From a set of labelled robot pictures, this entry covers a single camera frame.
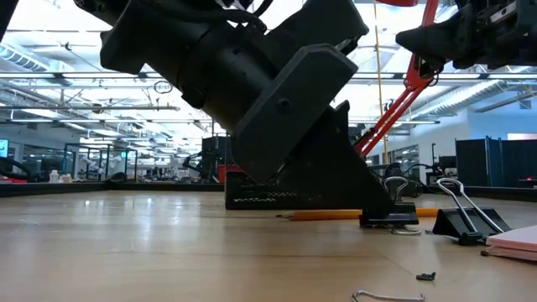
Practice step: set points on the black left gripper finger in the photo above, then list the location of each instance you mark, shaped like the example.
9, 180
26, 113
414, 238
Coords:
331, 176

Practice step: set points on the black aluminium table frame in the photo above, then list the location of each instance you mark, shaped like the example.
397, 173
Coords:
63, 189

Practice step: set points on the black binder clip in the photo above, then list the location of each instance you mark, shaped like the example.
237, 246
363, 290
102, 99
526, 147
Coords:
394, 211
451, 224

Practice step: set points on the dark blue room divider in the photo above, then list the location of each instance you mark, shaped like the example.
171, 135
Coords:
503, 163

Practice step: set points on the orange-yellow wooden pencil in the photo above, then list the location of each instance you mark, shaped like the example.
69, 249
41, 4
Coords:
319, 215

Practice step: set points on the computer monitor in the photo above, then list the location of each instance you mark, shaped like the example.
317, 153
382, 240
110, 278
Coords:
4, 149

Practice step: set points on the small black plastic fragment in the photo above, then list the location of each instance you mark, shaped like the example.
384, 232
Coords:
425, 277

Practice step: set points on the black mesh desk organizer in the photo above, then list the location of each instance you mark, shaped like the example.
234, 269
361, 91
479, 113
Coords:
251, 197

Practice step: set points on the red desk lamp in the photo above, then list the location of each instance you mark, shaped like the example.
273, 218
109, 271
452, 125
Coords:
415, 79

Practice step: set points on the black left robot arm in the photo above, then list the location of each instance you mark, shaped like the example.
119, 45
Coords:
168, 50

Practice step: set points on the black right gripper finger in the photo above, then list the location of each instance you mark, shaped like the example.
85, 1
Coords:
440, 40

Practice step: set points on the pink sticky note pad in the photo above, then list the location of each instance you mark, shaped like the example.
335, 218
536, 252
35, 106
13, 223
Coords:
516, 243

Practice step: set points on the small white bottle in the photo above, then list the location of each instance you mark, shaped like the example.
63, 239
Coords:
53, 177

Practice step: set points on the red box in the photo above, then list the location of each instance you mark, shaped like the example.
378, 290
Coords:
228, 174

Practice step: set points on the black background robot arm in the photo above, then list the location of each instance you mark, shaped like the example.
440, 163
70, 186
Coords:
201, 163

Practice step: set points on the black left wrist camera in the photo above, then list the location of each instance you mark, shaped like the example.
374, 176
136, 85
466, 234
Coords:
323, 21

